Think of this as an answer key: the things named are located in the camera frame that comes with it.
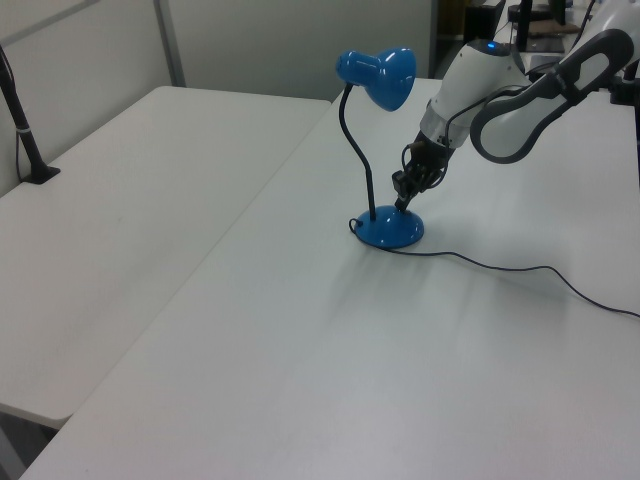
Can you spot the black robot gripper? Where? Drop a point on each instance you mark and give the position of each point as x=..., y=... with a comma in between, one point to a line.
x=427, y=160

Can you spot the black monitor stand pole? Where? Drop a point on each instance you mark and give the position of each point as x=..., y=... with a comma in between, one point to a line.
x=524, y=22

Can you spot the black clamped camera pole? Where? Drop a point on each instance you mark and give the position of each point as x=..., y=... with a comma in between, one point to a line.
x=26, y=137

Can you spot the grey partition post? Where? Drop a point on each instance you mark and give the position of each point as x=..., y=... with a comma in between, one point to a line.
x=170, y=45

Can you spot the black camera stand with clamp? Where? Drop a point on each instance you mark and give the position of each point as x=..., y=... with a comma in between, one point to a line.
x=625, y=92

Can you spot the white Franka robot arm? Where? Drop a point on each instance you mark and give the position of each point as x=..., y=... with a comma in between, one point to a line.
x=462, y=75

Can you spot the blue gooseneck desk lamp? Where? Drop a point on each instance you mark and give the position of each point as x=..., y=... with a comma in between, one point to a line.
x=390, y=230

